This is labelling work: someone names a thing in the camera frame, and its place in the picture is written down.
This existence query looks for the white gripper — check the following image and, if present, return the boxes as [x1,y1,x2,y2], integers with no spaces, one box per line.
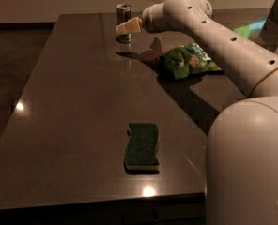
[116,3,166,35]

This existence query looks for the silver blue redbull can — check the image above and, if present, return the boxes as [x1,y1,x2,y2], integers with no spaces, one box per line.
[116,3,131,44]

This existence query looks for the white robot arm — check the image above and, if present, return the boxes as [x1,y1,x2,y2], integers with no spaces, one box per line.
[116,0,278,225]

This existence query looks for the green rice chip bag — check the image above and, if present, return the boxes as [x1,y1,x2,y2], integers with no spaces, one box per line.
[160,43,221,80]

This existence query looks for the green yellow scrub sponge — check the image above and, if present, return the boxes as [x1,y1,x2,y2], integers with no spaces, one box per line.
[124,123,159,173]

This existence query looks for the dark box at corner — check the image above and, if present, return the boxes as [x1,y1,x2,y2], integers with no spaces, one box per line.
[258,0,278,53]

